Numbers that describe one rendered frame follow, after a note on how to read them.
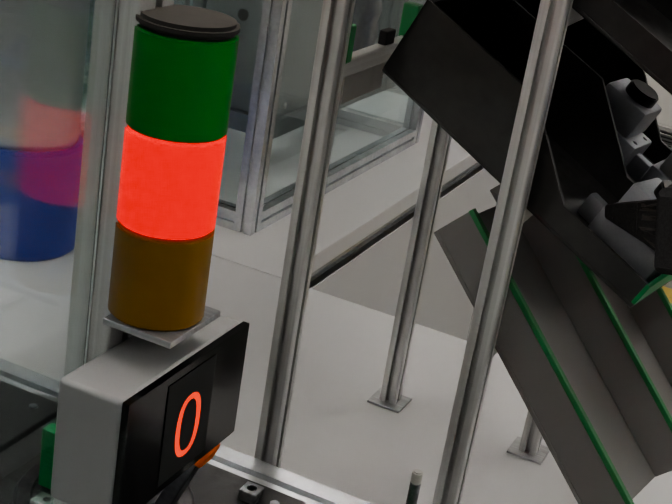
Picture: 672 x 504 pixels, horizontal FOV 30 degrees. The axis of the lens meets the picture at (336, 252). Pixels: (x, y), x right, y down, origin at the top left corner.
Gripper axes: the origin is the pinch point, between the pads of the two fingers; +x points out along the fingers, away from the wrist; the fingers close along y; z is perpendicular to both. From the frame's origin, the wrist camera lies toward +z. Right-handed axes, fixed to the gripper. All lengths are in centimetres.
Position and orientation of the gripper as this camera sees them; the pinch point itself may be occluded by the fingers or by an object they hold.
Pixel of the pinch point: (660, 211)
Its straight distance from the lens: 101.0
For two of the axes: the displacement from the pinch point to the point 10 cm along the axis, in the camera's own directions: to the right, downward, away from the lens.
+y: -6.4, 1.4, -7.5
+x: -7.6, -1.1, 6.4
